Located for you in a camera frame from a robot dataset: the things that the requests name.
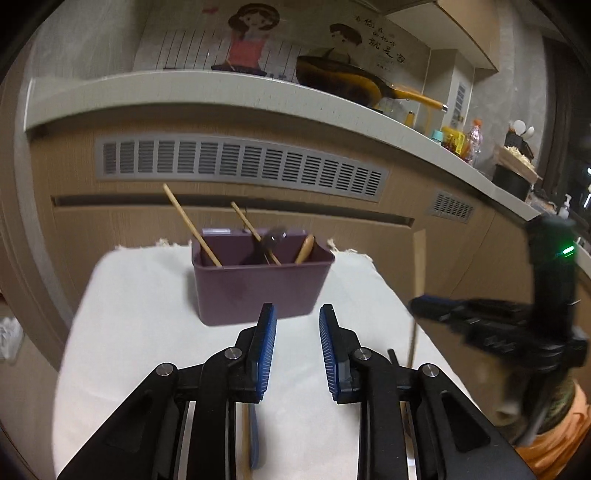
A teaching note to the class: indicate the dark holder with white utensils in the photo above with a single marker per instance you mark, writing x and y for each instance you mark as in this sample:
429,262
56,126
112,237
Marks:
519,134

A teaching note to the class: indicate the large grey vent grille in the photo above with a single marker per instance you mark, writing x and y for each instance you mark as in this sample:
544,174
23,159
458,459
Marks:
240,164

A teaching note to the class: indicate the white table cloth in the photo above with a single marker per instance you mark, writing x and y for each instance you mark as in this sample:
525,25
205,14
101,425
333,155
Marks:
138,323

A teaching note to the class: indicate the wall poster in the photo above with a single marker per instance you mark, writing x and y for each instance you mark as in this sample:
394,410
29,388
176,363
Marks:
184,46

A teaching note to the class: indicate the small yellow bottle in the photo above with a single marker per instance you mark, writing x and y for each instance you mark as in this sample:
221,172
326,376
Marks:
410,119

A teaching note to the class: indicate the wooden base cabinet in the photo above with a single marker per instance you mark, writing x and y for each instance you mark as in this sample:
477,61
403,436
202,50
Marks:
138,230

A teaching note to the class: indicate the white soap dispenser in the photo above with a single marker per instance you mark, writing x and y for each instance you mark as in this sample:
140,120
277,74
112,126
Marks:
564,208

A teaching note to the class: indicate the white crumpled cloth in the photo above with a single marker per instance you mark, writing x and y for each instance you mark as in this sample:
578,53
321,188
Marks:
9,339

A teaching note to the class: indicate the wooden board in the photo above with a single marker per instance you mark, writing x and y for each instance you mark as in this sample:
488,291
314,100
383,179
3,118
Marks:
517,161

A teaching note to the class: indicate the black ladle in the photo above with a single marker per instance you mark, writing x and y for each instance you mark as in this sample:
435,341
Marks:
277,237

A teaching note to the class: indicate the small grey vent grille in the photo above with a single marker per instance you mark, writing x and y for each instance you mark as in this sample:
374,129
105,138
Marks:
450,206

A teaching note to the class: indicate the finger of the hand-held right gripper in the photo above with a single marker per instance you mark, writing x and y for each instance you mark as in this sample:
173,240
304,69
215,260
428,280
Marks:
438,307
489,339

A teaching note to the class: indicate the yellow frying pan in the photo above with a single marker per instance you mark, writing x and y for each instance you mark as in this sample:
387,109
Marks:
332,76

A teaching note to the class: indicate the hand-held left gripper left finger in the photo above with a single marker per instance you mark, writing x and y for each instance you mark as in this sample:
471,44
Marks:
265,350

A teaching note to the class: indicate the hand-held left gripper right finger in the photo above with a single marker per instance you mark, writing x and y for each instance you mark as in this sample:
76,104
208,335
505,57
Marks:
328,350

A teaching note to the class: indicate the teal cup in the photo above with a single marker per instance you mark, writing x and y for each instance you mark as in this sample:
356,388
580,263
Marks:
437,135

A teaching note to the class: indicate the grey kitchen countertop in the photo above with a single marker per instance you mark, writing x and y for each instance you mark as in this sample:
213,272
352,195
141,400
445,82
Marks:
184,99

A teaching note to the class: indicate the clear bottle with orange cap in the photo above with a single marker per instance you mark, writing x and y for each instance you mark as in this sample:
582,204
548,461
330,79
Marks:
473,138

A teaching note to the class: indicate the wooden wall cabinet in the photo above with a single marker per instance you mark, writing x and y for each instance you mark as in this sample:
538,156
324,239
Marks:
461,27

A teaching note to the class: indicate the blue plastic spoon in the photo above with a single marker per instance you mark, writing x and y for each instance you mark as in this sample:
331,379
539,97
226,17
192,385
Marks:
256,443

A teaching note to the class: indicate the yellow packets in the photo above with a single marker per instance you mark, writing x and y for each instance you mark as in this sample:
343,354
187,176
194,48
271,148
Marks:
453,138

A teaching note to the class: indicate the black pot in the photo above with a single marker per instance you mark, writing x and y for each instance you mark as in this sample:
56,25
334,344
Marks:
510,182

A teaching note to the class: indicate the purple plastic utensil container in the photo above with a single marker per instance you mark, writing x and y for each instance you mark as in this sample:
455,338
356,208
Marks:
258,295

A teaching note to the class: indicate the wooden spoon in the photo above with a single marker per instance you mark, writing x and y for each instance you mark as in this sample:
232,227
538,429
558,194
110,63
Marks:
305,249

